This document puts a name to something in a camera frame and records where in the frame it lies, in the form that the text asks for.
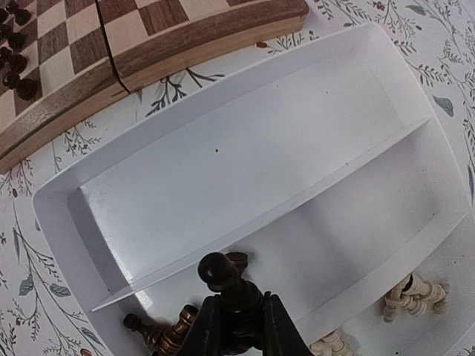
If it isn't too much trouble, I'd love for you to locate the white divided plastic tray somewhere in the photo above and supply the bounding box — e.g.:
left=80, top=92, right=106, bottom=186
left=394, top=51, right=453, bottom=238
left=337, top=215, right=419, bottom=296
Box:
left=33, top=24, right=474, bottom=355

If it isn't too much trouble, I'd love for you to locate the floral patterned table mat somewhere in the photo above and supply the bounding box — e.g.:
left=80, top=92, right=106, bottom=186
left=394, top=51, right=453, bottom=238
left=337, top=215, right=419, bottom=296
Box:
left=1, top=1, right=474, bottom=355

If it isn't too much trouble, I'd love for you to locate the wooden chessboard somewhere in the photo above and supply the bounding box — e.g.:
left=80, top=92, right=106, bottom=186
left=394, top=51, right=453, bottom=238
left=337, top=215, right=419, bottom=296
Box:
left=1, top=1, right=309, bottom=173

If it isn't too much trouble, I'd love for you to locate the dark chess piece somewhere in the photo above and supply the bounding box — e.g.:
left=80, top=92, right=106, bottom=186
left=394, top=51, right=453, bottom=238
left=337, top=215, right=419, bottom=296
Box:
left=0, top=47, right=28, bottom=73
left=0, top=24, right=25, bottom=51
left=5, top=0, right=31, bottom=26
left=197, top=252, right=264, bottom=355

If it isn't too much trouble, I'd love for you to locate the dark pawn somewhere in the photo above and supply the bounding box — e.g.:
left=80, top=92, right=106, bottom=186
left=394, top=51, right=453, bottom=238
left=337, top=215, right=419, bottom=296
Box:
left=2, top=71, right=38, bottom=101

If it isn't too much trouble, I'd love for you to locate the light chess pieces pile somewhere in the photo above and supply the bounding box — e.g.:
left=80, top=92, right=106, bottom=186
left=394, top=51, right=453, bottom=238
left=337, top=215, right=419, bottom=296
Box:
left=309, top=272, right=451, bottom=355

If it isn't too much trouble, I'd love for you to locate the dark chess pieces pile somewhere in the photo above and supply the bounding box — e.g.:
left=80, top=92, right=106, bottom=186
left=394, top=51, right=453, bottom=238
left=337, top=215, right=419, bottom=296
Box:
left=124, top=251, right=253, bottom=356

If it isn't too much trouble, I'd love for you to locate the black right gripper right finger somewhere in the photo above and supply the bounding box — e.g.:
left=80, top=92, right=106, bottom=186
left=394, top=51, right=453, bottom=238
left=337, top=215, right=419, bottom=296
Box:
left=263, top=291, right=312, bottom=356

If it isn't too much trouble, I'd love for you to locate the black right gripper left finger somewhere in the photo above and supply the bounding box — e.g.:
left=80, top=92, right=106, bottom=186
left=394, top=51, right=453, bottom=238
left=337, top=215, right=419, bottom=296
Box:
left=177, top=294, right=223, bottom=356

